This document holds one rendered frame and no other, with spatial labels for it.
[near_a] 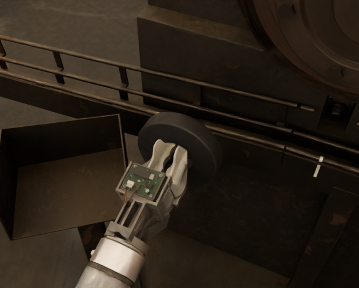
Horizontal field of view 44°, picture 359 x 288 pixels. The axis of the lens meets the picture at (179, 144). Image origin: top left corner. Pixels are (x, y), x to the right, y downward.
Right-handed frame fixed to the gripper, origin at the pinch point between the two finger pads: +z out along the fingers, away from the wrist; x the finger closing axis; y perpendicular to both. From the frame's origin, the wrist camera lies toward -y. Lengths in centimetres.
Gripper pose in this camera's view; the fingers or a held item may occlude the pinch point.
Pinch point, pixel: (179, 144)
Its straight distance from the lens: 77.2
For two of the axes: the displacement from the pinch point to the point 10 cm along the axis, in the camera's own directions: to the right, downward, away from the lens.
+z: 4.0, -8.3, 3.9
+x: -9.1, -3.0, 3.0
